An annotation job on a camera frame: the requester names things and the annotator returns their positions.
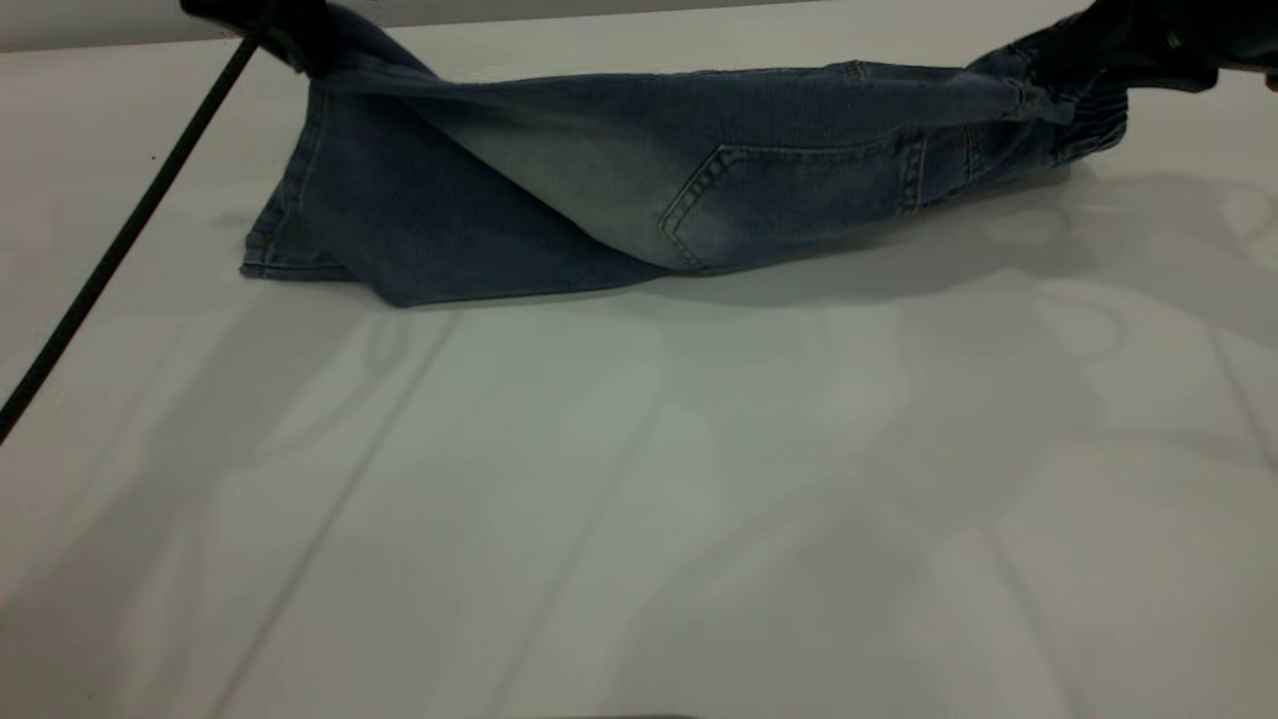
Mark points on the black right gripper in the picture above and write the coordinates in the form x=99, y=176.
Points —
x=1178, y=35

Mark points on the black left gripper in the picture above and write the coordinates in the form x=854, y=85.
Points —
x=240, y=12

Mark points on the blue denim pants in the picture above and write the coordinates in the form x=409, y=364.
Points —
x=599, y=170

